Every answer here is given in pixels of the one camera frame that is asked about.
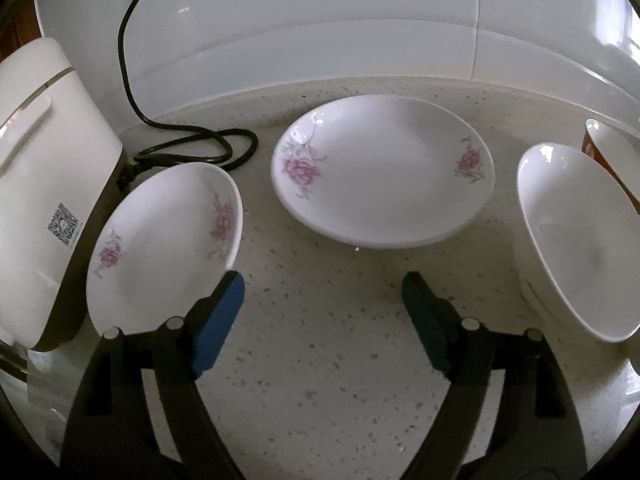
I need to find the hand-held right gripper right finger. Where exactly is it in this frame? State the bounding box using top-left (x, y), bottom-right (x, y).
top-left (401, 271), bottom-right (588, 480)

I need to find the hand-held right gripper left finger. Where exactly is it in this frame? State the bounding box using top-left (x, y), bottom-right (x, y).
top-left (60, 270), bottom-right (247, 480)

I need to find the white floral plate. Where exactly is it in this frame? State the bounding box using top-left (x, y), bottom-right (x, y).
top-left (271, 94), bottom-right (496, 249)
top-left (86, 162), bottom-right (244, 337)

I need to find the plain white bowl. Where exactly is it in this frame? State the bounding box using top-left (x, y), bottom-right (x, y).
top-left (516, 142), bottom-right (640, 345)

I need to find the white electric rice cooker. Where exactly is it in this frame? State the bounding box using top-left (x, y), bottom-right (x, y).
top-left (0, 36), bottom-right (126, 352)

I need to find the red patterned white bowl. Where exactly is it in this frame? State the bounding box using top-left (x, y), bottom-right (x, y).
top-left (581, 118), bottom-right (640, 216)

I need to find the brown wooden panel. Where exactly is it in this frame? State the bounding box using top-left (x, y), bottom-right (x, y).
top-left (0, 7), bottom-right (41, 58)

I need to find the black power cable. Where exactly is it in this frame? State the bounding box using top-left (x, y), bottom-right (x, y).
top-left (116, 0), bottom-right (259, 191)

